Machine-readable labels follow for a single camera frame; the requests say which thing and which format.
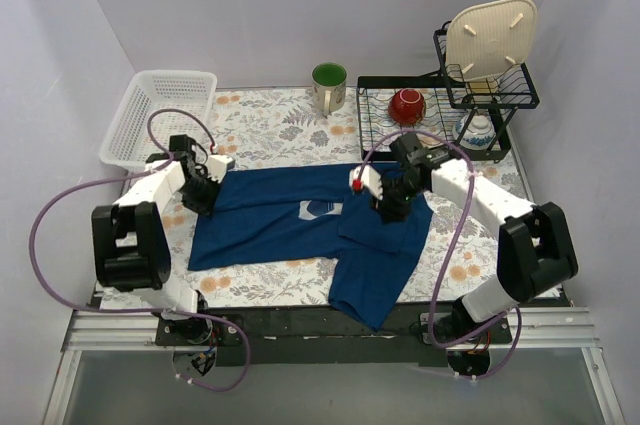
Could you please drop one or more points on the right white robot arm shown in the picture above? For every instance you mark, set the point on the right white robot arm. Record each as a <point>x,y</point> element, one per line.
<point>535,249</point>

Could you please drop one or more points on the aluminium frame rail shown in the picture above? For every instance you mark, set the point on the aluminium frame rail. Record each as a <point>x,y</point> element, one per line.
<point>552,327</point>

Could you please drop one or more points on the blue white patterned bowl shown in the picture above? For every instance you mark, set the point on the blue white patterned bowl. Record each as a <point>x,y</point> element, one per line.
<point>474,132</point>

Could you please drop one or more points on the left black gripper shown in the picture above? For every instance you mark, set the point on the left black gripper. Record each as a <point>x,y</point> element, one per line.
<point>198,196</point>

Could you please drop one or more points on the floral table mat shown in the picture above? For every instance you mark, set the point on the floral table mat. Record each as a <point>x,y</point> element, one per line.
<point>268,128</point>

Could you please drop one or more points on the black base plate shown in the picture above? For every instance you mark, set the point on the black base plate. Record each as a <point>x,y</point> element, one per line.
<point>323,335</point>

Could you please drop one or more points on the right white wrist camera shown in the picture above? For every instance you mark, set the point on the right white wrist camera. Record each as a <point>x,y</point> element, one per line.
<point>366,178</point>

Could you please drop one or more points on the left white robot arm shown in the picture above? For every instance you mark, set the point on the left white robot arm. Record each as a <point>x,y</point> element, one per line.
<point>131,250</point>

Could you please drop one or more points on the black wire dish rack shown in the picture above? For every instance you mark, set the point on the black wire dish rack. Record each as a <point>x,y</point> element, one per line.
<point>447,100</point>

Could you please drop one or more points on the cream square plastic lid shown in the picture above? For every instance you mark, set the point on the cream square plastic lid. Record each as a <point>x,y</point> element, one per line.
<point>486,40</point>

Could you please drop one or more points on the white plastic basket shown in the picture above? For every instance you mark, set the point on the white plastic basket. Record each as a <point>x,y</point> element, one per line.
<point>157,105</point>

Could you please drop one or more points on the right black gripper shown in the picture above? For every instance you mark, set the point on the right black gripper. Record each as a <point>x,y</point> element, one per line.
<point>393,204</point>

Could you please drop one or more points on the blue t shirt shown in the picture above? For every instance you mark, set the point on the blue t shirt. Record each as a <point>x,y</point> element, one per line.
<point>293,213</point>

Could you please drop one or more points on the green inside floral mug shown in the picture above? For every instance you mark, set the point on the green inside floral mug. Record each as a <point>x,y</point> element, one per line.
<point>329,87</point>

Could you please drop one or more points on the red bowl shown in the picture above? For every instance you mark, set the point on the red bowl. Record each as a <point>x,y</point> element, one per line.
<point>407,107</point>

